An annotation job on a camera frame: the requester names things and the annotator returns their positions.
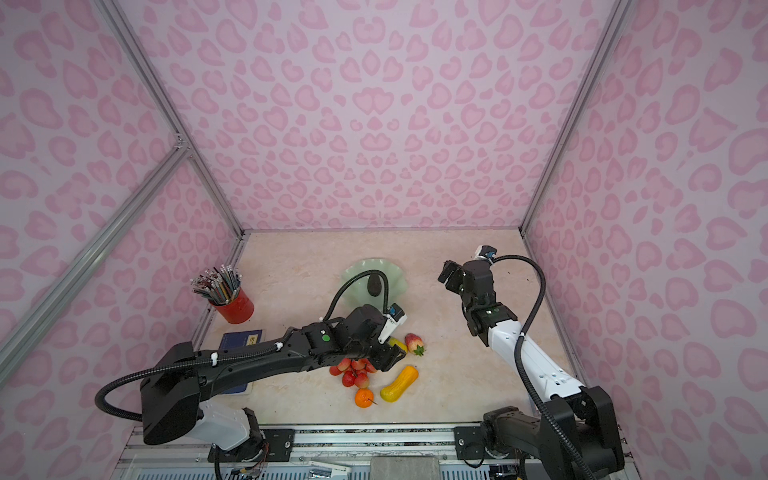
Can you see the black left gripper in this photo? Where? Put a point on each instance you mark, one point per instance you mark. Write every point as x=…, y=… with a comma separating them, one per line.
x=389, y=356

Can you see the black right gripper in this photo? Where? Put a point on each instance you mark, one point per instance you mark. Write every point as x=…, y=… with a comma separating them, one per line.
x=459, y=273

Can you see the green fake cucumber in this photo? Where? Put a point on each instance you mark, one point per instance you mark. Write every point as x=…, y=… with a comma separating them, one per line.
x=397, y=343

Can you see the red fake grape bunch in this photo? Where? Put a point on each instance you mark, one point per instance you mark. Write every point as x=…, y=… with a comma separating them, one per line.
x=354, y=373

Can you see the red fake strawberry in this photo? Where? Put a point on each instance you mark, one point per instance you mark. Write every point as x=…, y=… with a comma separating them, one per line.
x=415, y=344

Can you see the orange fake tangerine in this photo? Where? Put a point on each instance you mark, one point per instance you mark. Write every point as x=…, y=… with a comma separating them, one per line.
x=364, y=398

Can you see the dark fake avocado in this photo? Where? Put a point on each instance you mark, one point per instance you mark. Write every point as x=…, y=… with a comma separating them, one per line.
x=374, y=286

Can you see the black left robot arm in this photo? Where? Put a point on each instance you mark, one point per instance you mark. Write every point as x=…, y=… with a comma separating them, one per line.
x=173, y=394

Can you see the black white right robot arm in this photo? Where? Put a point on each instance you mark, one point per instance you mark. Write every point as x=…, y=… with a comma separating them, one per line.
x=575, y=434

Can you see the green scalloped fruit bowl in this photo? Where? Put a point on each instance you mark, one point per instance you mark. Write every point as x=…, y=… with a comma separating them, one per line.
x=356, y=295

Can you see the red pencil cup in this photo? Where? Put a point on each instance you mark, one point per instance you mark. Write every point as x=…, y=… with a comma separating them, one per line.
x=238, y=310

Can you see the bundle of pencils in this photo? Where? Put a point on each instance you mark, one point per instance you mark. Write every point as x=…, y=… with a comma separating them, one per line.
x=220, y=285

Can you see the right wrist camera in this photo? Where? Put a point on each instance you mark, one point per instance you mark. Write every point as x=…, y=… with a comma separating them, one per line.
x=485, y=253

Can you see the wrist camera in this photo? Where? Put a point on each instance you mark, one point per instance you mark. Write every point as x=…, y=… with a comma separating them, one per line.
x=395, y=316
x=485, y=253

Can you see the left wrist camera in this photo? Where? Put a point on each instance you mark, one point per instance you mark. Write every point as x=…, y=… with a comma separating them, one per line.
x=395, y=316

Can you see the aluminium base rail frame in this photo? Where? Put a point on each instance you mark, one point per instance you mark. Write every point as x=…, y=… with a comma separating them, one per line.
x=335, y=451

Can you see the diagonal aluminium frame bar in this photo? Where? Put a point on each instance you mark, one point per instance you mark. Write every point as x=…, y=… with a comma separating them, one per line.
x=39, y=319

